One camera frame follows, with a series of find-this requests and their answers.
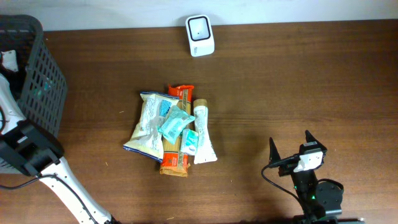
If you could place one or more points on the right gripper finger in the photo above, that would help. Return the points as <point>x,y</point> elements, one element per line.
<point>312,141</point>
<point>274,156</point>

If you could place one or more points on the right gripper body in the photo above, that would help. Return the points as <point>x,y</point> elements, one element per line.
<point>286,170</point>

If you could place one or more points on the white tube with cork cap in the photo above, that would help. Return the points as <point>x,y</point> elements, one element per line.
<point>205,152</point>

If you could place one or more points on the small teal white tissue pack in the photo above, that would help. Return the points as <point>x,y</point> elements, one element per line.
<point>189,142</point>

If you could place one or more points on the teal wipes packet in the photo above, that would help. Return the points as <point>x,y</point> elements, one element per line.
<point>176,121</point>

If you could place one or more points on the white blue snack bag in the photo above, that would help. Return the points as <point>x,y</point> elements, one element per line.
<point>146,139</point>

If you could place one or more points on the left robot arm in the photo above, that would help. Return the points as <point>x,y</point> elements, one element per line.
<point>36,153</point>

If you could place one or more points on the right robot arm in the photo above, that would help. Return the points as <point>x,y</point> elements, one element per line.
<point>320,199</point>

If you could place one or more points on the white barcode scanner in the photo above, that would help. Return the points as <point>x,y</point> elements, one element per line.
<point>200,35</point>

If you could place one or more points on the grey plastic mesh basket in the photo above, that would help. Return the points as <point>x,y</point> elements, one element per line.
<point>39,87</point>

